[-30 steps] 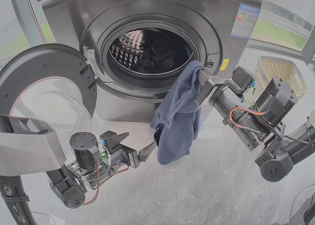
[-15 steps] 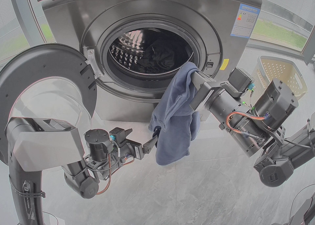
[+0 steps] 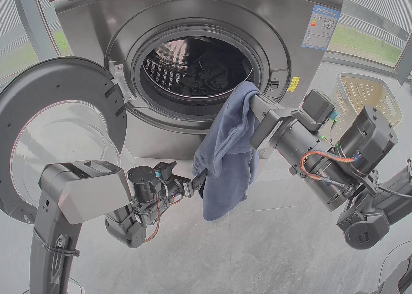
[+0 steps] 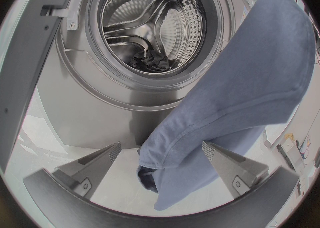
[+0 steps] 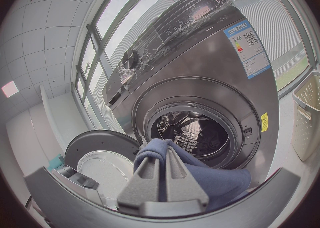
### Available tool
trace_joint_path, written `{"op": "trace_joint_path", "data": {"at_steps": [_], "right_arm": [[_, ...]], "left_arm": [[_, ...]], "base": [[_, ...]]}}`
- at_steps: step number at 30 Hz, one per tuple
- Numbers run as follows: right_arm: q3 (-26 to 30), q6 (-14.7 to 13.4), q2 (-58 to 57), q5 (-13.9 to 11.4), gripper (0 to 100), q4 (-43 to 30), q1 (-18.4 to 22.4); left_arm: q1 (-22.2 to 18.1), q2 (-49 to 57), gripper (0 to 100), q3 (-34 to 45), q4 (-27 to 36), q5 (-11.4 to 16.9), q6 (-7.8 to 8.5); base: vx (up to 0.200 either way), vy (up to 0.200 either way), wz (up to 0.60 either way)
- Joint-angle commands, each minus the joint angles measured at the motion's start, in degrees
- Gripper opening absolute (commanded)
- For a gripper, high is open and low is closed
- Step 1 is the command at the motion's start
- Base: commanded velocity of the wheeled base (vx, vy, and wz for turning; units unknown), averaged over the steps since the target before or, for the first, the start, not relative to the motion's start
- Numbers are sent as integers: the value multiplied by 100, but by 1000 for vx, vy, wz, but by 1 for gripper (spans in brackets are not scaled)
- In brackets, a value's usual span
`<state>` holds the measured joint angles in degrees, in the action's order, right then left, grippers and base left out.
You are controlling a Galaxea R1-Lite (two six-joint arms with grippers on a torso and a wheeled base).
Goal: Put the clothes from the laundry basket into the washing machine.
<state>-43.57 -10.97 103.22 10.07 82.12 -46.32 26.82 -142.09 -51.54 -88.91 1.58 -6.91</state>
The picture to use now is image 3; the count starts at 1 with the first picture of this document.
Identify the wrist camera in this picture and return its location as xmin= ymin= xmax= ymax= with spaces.
xmin=291 ymin=89 xmax=339 ymax=131
xmin=153 ymin=161 xmax=177 ymax=181

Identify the black cable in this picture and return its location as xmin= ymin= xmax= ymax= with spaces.
xmin=379 ymin=250 xmax=412 ymax=284

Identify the grey washing machine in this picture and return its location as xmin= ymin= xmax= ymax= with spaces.
xmin=46 ymin=0 xmax=353 ymax=160

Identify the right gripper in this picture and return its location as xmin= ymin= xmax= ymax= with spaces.
xmin=249 ymin=92 xmax=358 ymax=213

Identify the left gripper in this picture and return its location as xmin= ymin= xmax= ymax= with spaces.
xmin=173 ymin=172 xmax=207 ymax=199

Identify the washing machine door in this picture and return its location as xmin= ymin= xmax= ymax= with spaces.
xmin=0 ymin=56 xmax=128 ymax=224

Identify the heap of dark clothes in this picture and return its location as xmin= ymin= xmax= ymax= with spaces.
xmin=180 ymin=48 xmax=231 ymax=97

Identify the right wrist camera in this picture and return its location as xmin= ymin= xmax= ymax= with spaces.
xmin=291 ymin=89 xmax=339 ymax=131

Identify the cream laundry basket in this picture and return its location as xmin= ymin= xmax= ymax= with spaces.
xmin=328 ymin=73 xmax=404 ymax=133

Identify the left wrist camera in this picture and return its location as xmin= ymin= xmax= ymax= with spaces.
xmin=153 ymin=161 xmax=177 ymax=181

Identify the blue garment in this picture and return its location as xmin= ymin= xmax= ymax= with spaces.
xmin=193 ymin=81 xmax=262 ymax=222

